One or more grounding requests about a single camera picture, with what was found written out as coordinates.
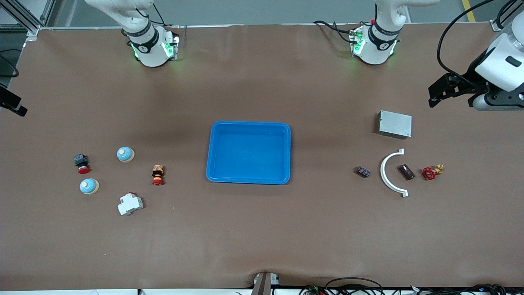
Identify blue bell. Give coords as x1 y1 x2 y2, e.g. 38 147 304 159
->
116 146 135 163
79 178 99 195

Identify blue plastic tray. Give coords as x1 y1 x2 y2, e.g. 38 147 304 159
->
206 120 291 185

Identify grey metal box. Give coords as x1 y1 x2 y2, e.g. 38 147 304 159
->
377 110 413 140

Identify red emergency stop button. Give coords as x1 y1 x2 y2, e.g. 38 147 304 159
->
74 154 91 175

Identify white circuit breaker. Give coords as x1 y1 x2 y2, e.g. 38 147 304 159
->
117 192 144 216

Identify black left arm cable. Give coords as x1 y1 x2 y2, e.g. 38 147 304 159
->
437 0 496 90

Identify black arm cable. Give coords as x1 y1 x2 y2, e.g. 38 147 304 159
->
0 49 19 78
437 0 496 90

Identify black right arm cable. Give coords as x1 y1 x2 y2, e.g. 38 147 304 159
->
0 49 19 78

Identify aluminium frame rail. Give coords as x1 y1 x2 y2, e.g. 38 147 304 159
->
490 0 524 32
0 0 56 41

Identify red handle brass valve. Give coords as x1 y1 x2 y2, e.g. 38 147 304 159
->
422 164 445 181

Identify white curved plastic bracket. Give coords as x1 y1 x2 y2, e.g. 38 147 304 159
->
380 148 409 198

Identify black left base cables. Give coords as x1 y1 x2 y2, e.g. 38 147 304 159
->
313 20 361 45

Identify black right base cable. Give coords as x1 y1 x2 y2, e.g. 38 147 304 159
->
151 2 181 29

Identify black cable bundle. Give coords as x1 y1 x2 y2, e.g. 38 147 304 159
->
409 284 524 295

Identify black cable loop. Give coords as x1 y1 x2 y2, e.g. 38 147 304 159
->
325 277 384 295

